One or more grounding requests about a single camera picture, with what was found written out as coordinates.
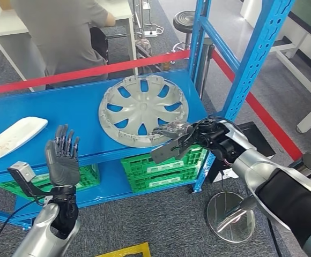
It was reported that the black floor mat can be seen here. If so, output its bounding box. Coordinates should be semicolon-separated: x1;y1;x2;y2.
235;121;276;158

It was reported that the blue metal shelf rack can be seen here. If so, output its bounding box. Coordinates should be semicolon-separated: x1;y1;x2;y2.
0;0;297;230

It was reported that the person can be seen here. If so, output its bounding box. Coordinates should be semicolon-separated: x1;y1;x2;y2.
9;0;117;90

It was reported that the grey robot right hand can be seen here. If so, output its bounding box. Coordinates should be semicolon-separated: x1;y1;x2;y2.
151;120;197;164

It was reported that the silver plastic wheel hubcap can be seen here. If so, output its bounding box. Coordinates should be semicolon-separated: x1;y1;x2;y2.
98;74;189;149

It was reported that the green folded plastic crate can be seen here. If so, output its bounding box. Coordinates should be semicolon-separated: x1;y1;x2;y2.
120;145;208;175
11;176;101;200
0;163;101;191
127;167;207;193

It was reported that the black office chair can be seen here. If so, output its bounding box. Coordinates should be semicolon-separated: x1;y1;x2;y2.
89;26;110;65

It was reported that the black round stool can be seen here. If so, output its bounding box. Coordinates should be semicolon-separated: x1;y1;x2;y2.
170;10;197;55

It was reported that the chrome barrier stanchion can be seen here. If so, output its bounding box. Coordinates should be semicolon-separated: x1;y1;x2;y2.
195;37;216;100
206;152;311;244

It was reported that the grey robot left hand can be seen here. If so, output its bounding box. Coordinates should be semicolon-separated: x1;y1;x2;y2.
45;124;81;187

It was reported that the yellow floor tape square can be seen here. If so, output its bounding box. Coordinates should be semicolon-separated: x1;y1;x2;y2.
95;242;151;257

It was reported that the white plastic trim part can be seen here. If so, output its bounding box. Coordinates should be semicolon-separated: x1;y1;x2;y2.
0;117;48;165

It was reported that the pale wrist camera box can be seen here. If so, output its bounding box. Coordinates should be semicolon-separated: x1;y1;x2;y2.
8;161;52;198

